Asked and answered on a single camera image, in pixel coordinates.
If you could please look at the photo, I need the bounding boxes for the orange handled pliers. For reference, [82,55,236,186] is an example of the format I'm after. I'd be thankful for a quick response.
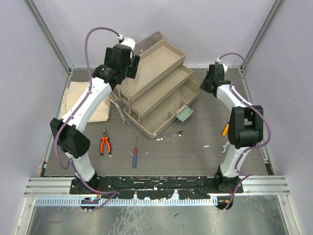
[99,127,112,157]

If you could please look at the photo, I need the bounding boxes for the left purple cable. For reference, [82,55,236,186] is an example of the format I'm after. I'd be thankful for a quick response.
[31,27,123,223]

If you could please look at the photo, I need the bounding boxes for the large silver wrench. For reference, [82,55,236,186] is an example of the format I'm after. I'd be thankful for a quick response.
[110,99,131,127]

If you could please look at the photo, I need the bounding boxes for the blue handled screwdriver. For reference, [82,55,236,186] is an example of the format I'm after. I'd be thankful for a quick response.
[133,138,138,168]

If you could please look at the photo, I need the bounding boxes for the brown translucent toolbox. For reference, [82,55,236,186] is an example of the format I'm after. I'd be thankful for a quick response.
[112,31,201,140]

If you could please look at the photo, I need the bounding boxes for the beige cloth bag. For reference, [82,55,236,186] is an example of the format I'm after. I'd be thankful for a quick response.
[59,82,111,122]

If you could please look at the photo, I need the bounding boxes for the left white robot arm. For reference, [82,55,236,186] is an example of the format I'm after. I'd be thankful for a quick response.
[50,43,140,194]

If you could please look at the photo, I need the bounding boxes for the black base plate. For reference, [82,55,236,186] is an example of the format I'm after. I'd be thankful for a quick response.
[69,175,245,199]

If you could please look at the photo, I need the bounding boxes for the small silver wrench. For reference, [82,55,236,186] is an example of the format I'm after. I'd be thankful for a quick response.
[156,131,184,141]

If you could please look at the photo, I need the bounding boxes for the silver wrench near right arm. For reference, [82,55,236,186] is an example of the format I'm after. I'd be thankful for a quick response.
[219,141,230,153]

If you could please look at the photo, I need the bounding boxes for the slotted cable duct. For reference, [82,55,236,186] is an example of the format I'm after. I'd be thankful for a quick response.
[34,196,218,207]

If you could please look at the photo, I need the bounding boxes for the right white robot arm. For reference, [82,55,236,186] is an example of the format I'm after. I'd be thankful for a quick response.
[201,63,263,193]

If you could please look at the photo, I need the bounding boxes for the yellow handled tool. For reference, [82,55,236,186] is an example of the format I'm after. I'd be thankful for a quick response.
[222,123,229,137]

